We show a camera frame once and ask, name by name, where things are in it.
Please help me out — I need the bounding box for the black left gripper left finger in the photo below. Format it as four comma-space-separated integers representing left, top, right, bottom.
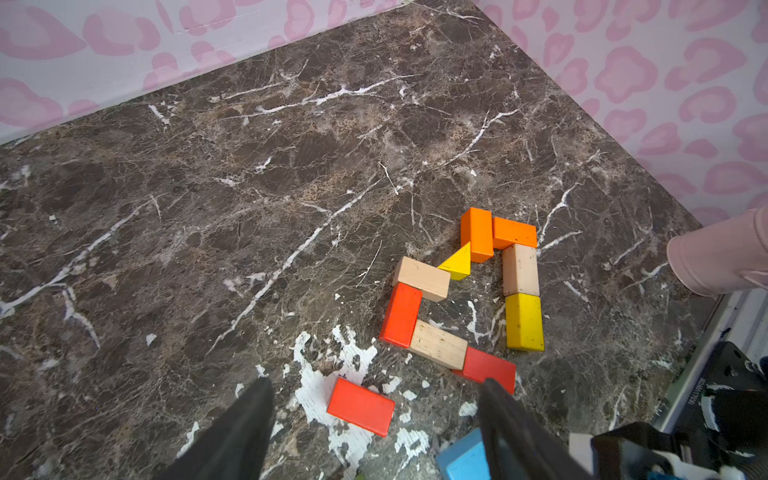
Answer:
157, 377, 275, 479

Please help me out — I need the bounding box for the tan block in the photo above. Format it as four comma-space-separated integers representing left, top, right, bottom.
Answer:
408, 320, 468, 370
502, 244, 540, 297
392, 256, 451, 302

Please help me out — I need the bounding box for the yellow rectangular block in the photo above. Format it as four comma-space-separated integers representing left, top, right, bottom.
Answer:
505, 293, 545, 351

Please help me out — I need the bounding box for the light blue block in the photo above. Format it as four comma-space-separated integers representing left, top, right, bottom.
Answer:
436, 428, 491, 480

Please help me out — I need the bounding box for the yellow triangle block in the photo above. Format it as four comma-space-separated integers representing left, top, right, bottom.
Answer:
438, 242, 472, 281

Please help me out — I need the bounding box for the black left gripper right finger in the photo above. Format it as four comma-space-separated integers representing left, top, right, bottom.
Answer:
478, 379, 591, 479

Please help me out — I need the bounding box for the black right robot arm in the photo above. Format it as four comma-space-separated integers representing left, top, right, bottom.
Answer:
568, 342, 767, 479

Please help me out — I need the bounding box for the aluminium front rail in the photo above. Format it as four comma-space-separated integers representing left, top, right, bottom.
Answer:
652, 289, 767, 433

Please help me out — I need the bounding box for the orange block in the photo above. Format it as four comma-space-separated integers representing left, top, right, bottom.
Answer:
460, 208, 494, 263
492, 217, 538, 250

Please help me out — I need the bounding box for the red block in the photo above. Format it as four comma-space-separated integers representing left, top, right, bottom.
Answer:
327, 378, 395, 437
454, 347, 516, 395
379, 282, 423, 348

